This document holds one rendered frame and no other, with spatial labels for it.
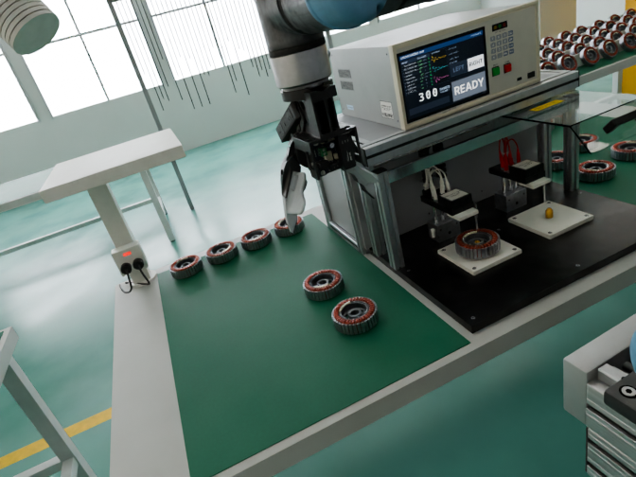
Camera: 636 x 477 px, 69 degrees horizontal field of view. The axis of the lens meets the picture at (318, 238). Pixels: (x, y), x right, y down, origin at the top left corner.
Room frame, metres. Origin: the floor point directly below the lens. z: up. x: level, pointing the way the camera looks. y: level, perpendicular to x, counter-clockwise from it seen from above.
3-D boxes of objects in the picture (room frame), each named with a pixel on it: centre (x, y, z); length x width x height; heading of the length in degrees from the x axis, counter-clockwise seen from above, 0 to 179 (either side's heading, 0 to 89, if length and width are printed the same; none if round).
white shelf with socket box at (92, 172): (1.38, 0.51, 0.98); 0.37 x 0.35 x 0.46; 105
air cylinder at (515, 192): (1.23, -0.59, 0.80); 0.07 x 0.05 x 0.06; 105
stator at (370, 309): (0.91, -0.04, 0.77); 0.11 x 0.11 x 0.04
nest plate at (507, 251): (1.03, -0.40, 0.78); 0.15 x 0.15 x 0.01; 15
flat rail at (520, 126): (1.16, -0.49, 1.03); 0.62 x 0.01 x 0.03; 105
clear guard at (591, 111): (1.12, -0.71, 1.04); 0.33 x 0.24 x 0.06; 15
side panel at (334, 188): (1.36, -0.10, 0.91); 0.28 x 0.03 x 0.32; 15
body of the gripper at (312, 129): (0.63, -0.04, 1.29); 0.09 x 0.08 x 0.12; 18
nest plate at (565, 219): (1.09, -0.63, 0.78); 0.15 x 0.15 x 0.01; 15
